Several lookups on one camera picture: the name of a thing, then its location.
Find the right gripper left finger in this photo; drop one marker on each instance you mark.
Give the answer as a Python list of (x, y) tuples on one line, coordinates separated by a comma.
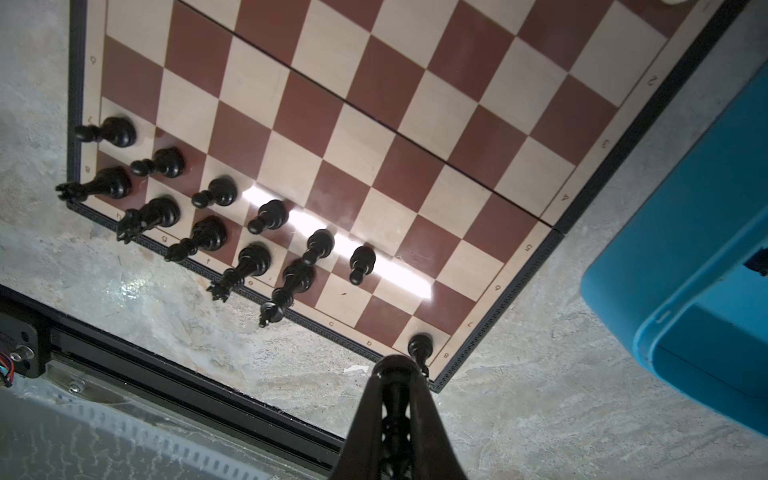
[(360, 456)]

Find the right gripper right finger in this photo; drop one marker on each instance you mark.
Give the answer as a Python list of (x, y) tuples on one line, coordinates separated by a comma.
[(432, 454)]

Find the black piece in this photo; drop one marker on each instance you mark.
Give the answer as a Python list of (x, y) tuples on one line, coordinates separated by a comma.
[(396, 449)]

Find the folding chess board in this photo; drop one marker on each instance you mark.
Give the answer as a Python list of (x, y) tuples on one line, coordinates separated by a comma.
[(384, 168)]

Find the blue plastic tray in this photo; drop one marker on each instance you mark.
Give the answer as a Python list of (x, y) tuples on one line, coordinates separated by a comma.
[(683, 286)]

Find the white slotted cable duct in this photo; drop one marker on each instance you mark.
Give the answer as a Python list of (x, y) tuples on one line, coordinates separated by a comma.
[(91, 441)]

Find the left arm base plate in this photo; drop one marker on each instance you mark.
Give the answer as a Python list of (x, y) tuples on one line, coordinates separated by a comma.
[(25, 346)]

